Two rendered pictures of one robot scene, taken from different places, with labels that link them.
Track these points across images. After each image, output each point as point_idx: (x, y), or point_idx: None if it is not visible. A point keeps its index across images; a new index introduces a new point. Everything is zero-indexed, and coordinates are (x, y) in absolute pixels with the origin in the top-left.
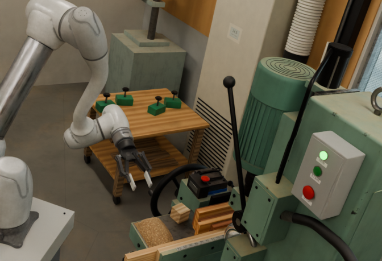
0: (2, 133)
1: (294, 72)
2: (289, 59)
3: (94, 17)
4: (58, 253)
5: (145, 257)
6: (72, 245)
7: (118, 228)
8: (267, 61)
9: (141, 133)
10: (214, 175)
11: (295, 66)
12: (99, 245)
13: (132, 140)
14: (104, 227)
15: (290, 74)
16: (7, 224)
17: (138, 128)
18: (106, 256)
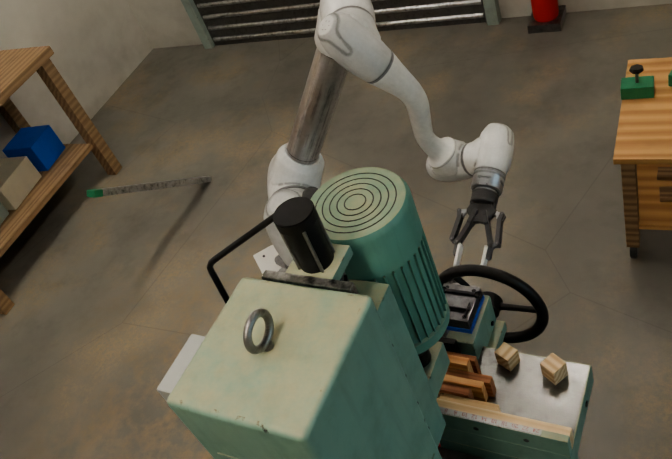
0: (305, 157)
1: (341, 214)
2: (395, 179)
3: (338, 31)
4: None
5: None
6: (520, 298)
7: (604, 298)
8: (345, 178)
9: (659, 154)
10: (459, 303)
11: (372, 199)
12: (556, 313)
13: (495, 189)
14: (583, 289)
15: (324, 218)
16: (288, 263)
17: (663, 142)
18: (551, 332)
